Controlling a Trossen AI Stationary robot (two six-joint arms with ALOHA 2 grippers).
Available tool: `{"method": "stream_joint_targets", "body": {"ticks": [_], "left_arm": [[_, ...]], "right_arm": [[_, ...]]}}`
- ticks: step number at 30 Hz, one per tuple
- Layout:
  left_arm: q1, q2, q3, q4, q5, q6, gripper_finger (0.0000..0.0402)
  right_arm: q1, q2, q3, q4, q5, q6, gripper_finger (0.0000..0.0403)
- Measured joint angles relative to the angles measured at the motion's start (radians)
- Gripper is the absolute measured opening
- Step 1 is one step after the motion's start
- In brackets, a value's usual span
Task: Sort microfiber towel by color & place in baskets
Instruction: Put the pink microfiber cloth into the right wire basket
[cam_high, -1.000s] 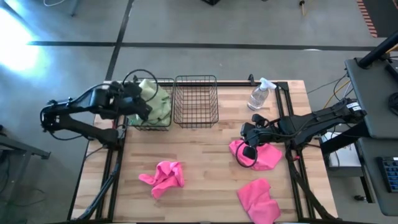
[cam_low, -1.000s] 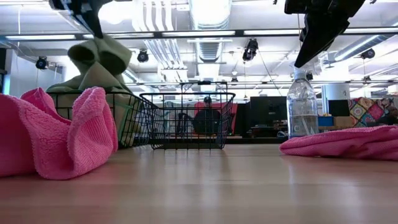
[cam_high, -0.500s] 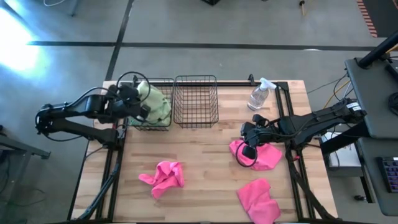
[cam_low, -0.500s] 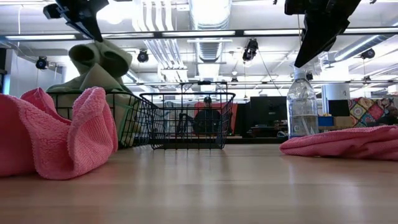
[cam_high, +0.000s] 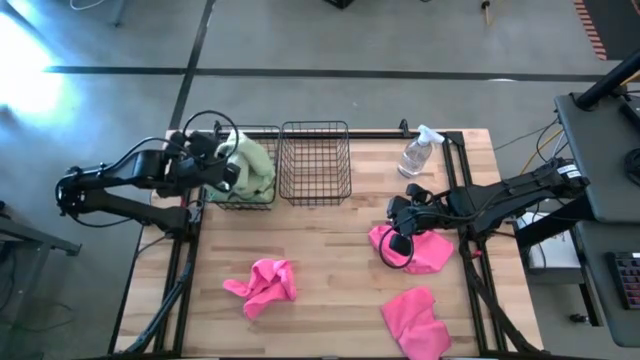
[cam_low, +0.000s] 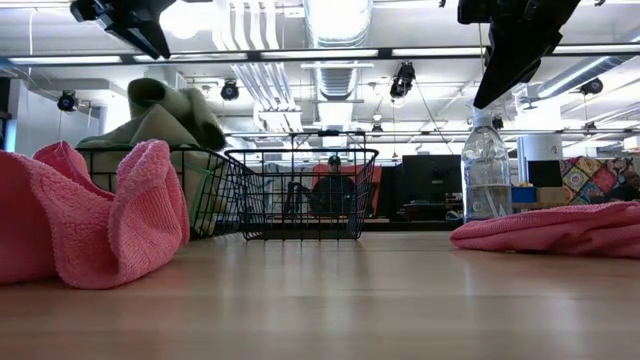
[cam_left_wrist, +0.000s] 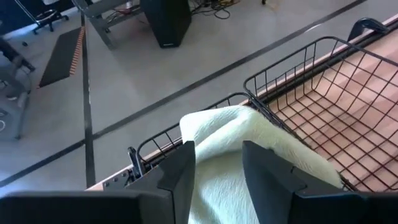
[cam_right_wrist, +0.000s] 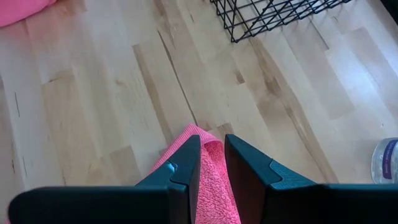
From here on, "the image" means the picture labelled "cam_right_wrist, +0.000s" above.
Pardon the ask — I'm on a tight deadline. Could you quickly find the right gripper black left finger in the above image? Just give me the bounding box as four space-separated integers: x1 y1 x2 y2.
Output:
7 134 201 224

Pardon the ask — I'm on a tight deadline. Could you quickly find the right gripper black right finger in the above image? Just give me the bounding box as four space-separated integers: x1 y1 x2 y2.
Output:
224 134 398 224

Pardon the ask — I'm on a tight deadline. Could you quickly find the pink microfiber towel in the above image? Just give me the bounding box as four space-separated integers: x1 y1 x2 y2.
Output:
0 0 58 28
136 123 243 224

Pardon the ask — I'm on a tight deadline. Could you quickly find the clear plastic spray bottle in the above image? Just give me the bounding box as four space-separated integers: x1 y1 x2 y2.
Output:
371 137 398 185

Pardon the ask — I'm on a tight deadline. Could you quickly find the black wire basket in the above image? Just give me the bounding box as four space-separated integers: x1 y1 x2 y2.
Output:
210 0 353 44

